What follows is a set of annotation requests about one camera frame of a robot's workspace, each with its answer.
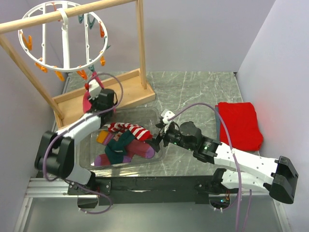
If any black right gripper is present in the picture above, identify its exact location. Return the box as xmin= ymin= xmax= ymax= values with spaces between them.
xmin=145 ymin=121 xmax=195 ymax=152

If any red white striped sock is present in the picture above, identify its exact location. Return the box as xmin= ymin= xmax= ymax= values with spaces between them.
xmin=108 ymin=122 xmax=153 ymax=141
xmin=144 ymin=137 xmax=153 ymax=146

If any purple sock with orange cuff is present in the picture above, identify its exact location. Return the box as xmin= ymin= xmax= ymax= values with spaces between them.
xmin=96 ymin=130 xmax=155 ymax=159

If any pink sock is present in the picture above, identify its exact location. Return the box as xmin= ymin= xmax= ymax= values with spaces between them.
xmin=82 ymin=72 xmax=104 ymax=113

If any dark teal sock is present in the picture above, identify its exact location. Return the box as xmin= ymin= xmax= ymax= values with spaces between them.
xmin=105 ymin=140 xmax=127 ymax=164
xmin=113 ymin=130 xmax=136 ymax=152

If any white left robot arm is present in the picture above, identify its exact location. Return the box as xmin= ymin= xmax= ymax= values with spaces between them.
xmin=34 ymin=88 xmax=162 ymax=194

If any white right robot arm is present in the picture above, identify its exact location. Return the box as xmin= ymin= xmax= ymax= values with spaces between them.
xmin=157 ymin=121 xmax=299 ymax=204

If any white round sock hanger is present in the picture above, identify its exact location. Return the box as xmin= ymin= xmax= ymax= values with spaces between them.
xmin=18 ymin=0 xmax=110 ymax=79

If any wooden drying rack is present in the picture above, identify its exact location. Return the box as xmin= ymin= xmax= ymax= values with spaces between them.
xmin=0 ymin=0 xmax=155 ymax=129

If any folded red cloth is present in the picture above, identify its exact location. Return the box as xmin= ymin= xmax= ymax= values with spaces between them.
xmin=215 ymin=102 xmax=263 ymax=152

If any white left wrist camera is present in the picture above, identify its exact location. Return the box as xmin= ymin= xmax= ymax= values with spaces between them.
xmin=84 ymin=79 xmax=102 ymax=99

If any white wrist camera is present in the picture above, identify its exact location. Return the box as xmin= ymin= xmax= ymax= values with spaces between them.
xmin=161 ymin=109 xmax=175 ymax=132
xmin=84 ymin=79 xmax=102 ymax=99

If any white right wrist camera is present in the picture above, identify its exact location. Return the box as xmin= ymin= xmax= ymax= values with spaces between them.
xmin=161 ymin=109 xmax=175 ymax=132

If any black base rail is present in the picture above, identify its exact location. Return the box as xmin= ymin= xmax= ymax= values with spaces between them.
xmin=67 ymin=175 xmax=239 ymax=208

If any aluminium frame rail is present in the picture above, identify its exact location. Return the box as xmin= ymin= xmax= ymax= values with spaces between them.
xmin=25 ymin=178 xmax=96 ymax=198

